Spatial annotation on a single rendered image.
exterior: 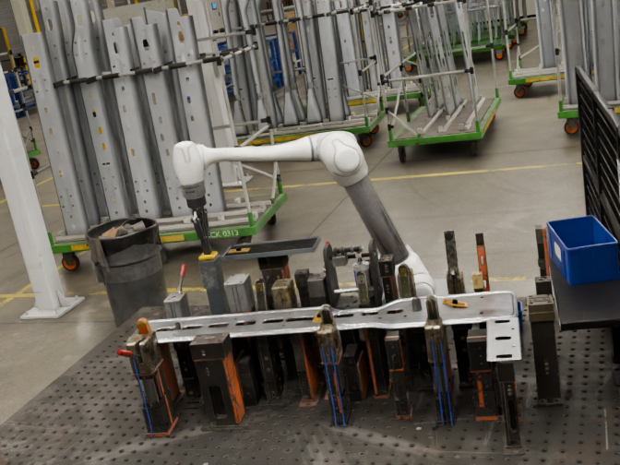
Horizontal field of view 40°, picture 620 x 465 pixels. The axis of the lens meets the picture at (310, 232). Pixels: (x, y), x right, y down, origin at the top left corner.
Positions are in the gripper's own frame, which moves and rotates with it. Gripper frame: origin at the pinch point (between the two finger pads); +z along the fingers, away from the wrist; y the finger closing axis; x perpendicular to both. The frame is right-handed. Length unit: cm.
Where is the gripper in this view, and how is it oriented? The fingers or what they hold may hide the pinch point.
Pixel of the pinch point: (206, 245)
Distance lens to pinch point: 334.3
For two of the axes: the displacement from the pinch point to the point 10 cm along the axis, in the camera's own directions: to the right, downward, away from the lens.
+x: 9.7, -1.0, -2.4
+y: -1.9, 3.2, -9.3
